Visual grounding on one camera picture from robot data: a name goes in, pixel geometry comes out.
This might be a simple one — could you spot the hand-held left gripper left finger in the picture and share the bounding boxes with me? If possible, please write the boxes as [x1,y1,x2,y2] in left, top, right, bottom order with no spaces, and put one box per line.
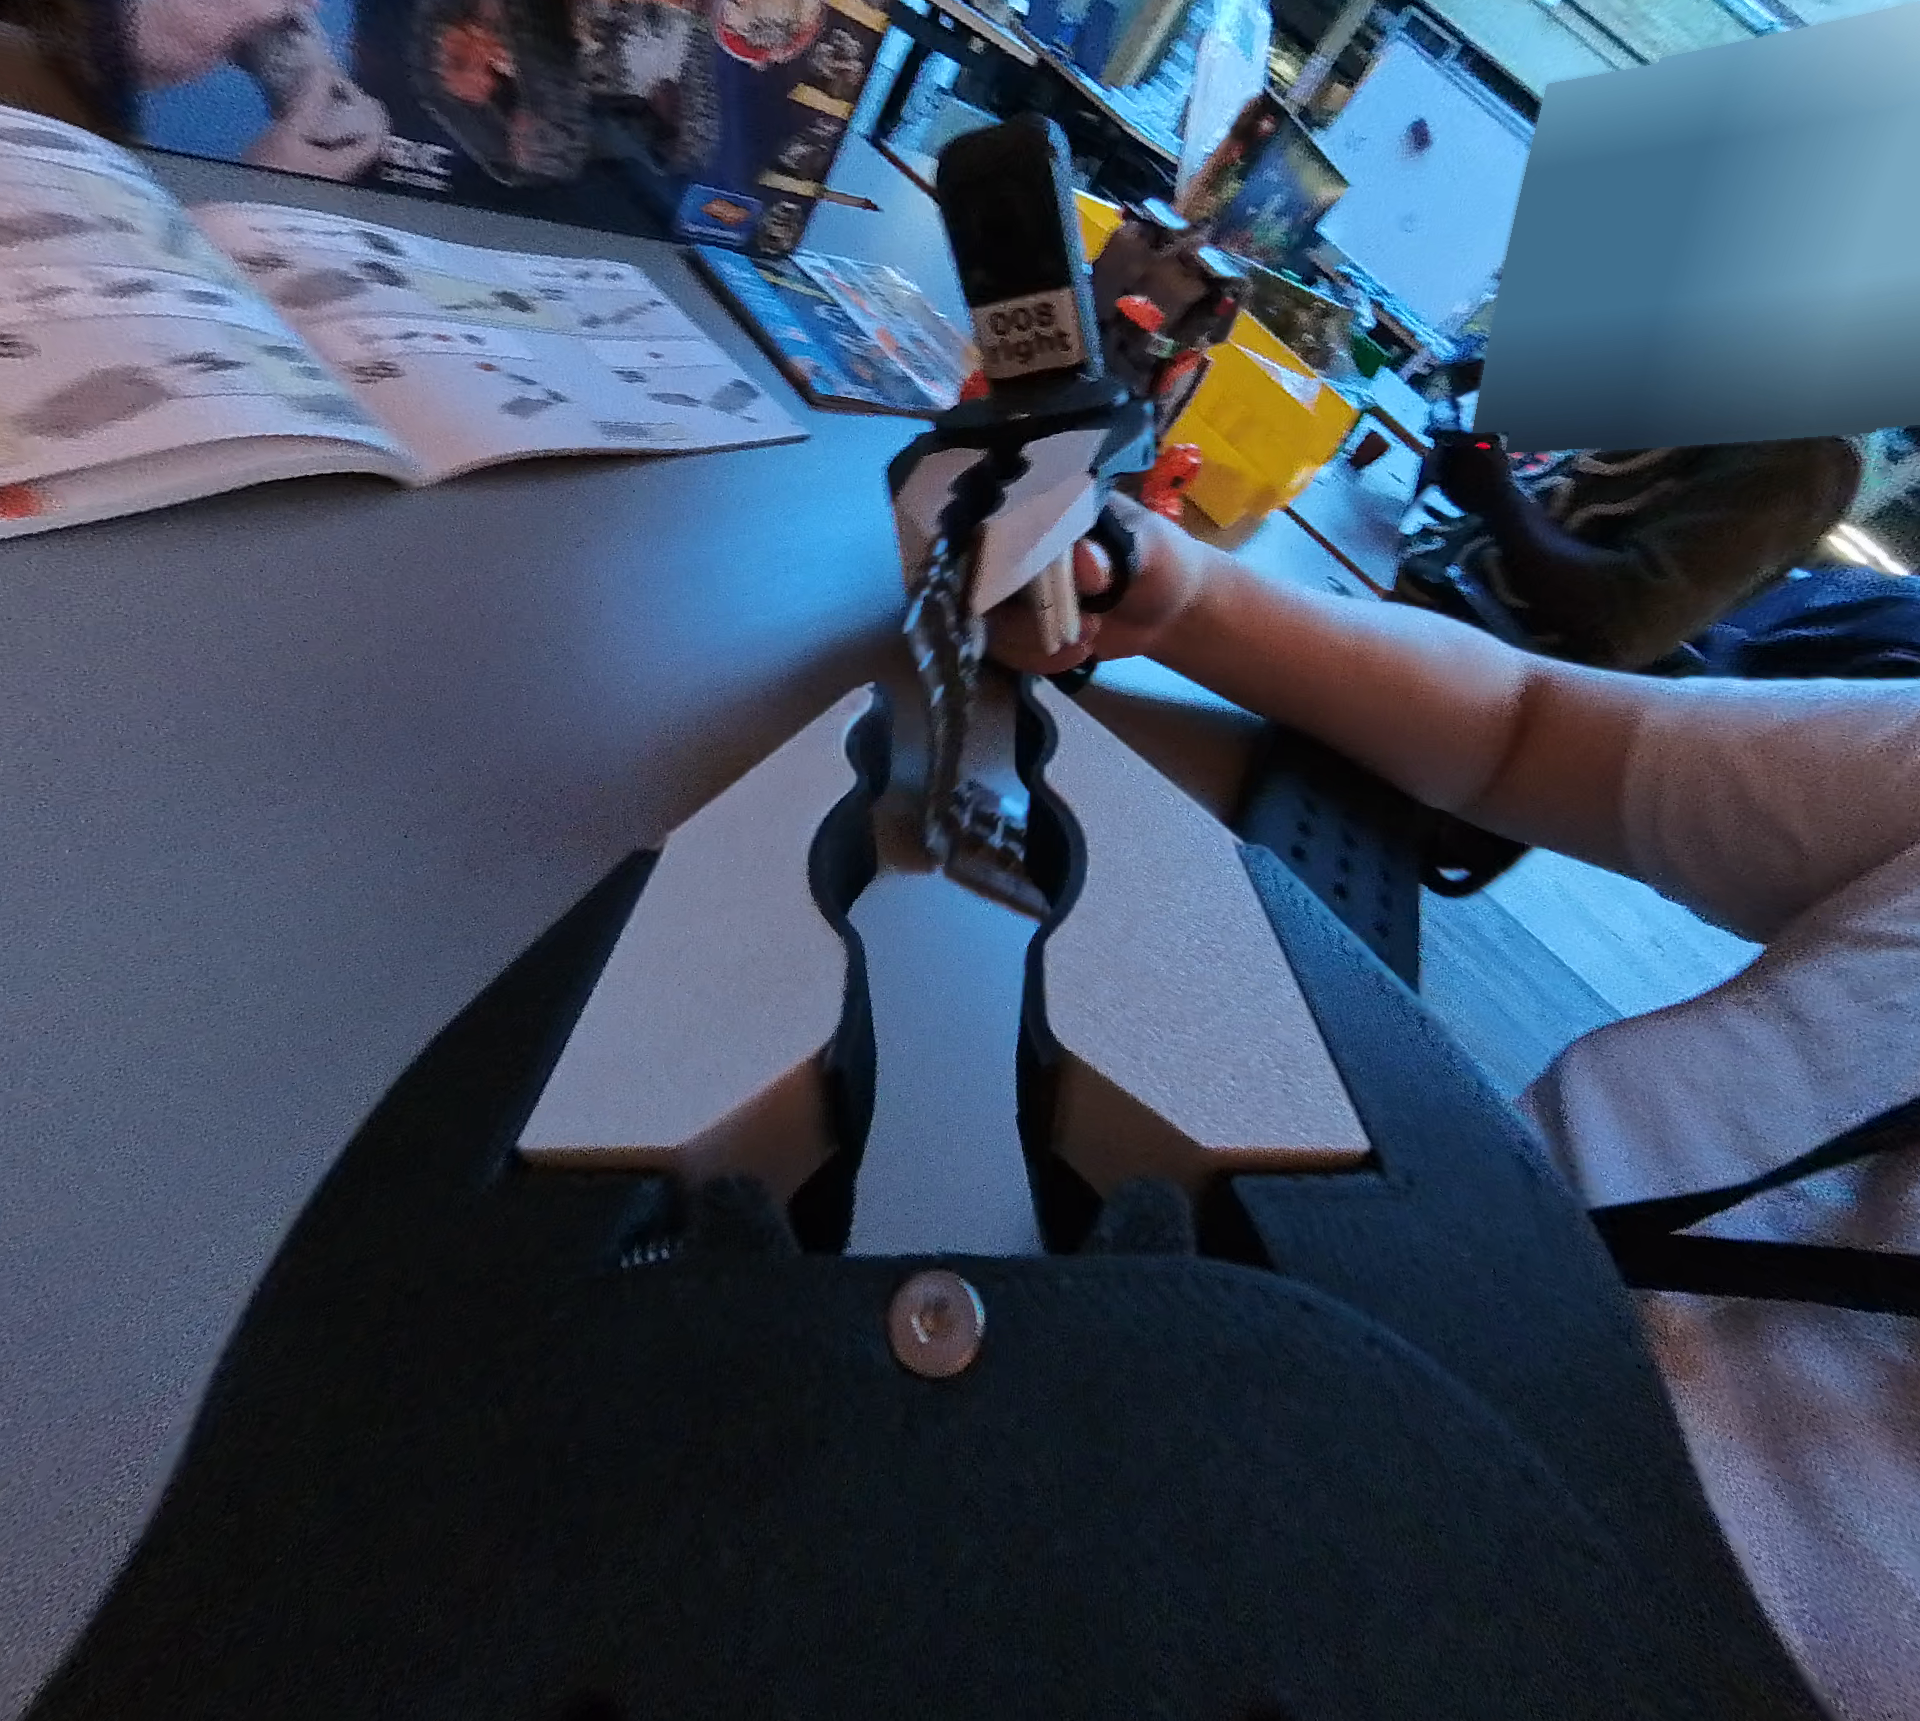
[515,686,902,1255]

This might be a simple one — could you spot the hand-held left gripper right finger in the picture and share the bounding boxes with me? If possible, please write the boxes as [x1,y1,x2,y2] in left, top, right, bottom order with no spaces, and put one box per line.
[1017,682,1379,1255]

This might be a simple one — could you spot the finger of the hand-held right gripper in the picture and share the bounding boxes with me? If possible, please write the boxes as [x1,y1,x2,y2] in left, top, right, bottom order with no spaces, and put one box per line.
[895,461,965,623]
[943,428,1112,619]

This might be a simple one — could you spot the grey toy track chain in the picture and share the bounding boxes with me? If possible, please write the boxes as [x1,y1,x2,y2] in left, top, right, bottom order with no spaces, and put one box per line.
[901,516,1055,919]

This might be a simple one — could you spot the person's right forearm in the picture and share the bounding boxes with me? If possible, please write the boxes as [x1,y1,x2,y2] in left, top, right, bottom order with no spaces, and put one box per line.
[1193,549,1639,852]

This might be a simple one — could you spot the grey desk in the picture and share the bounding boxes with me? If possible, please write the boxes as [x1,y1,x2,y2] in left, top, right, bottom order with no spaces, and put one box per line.
[0,145,1412,1678]

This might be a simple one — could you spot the person's right hand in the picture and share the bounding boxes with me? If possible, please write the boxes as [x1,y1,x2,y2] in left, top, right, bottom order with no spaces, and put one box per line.
[980,503,1250,682]

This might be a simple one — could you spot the black toy robot orange wheels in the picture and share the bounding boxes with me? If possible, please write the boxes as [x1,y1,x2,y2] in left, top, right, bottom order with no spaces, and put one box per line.
[1101,228,1256,523]

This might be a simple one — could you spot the blue printed leaflet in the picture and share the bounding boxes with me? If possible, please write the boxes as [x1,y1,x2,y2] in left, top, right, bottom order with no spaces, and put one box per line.
[688,239,980,415]

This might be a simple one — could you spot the black perforated chair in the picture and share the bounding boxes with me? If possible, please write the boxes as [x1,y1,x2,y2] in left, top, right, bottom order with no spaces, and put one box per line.
[1233,722,1524,993]

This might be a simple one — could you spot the yellow plastic bin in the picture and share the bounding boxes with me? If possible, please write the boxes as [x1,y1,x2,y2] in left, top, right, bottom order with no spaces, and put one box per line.
[1073,187,1363,531]

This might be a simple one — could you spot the dark printed toy box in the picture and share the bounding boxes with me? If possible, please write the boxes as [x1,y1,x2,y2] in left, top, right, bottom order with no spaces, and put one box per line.
[1186,92,1354,260]

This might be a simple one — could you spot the white instruction booklet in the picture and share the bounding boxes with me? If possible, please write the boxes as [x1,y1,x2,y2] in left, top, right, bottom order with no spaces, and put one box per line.
[0,99,813,541]

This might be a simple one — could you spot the black harness strap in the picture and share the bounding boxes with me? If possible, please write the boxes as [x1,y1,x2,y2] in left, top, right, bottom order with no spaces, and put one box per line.
[1613,1231,1920,1317]
[1587,1104,1920,1242]

